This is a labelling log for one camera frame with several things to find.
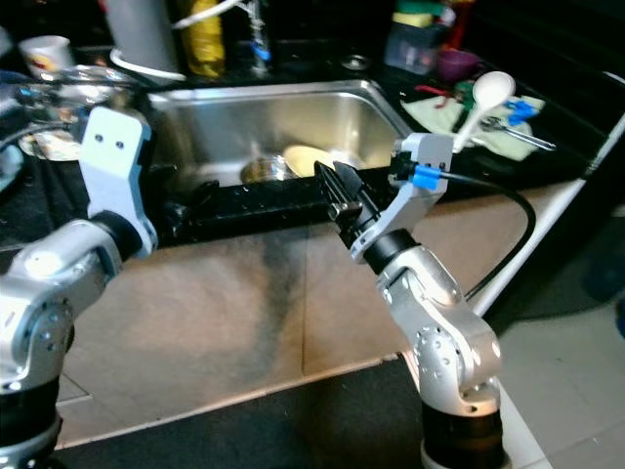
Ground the stainless steel sink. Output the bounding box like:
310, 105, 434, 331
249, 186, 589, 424
146, 78, 413, 190

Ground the light blue plate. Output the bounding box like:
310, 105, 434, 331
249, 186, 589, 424
0, 142, 26, 193

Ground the red orange packet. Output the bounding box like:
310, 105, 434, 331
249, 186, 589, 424
444, 0, 479, 50

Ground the green black handled tool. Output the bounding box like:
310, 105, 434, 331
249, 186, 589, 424
454, 83, 478, 110

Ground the floral print plate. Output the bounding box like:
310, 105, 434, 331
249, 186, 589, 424
20, 125, 86, 163

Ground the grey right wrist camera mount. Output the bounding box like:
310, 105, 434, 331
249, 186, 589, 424
349, 132, 453, 263

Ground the white appliance power cable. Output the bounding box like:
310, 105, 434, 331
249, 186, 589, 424
176, 0, 255, 30

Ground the purple cup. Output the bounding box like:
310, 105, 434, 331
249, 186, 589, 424
437, 47, 484, 84

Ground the steel bowl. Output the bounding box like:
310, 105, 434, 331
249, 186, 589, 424
20, 66, 140, 126

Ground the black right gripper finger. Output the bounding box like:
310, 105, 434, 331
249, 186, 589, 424
314, 163, 355, 214
327, 161, 367, 203

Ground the white plastic ladle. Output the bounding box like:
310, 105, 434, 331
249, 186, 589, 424
452, 70, 516, 154

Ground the red handled tool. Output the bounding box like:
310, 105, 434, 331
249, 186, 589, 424
415, 83, 458, 102

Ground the clear plastic container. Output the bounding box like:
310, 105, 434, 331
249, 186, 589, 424
384, 20, 445, 76

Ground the yellow plate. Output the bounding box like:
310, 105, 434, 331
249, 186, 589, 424
283, 145, 345, 180

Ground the white printed mug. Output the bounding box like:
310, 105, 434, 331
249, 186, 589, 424
18, 35, 75, 79

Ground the black floor mat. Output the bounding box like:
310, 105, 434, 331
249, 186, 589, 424
59, 357, 429, 469

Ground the light green cloth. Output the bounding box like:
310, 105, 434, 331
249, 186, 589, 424
400, 90, 555, 162

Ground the grey cylinder appliance red logo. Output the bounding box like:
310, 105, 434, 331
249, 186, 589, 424
103, 0, 188, 83

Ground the green yellow sponge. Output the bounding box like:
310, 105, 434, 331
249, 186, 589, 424
396, 0, 447, 28

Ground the yellow dish soap bottle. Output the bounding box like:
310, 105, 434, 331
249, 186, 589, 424
184, 0, 228, 79

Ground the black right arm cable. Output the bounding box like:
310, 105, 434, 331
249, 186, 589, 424
412, 164, 536, 299

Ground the blue plastic clip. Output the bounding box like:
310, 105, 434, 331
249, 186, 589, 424
508, 96, 544, 126

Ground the metal tap with blue handle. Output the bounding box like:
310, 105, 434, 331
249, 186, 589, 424
247, 0, 272, 77

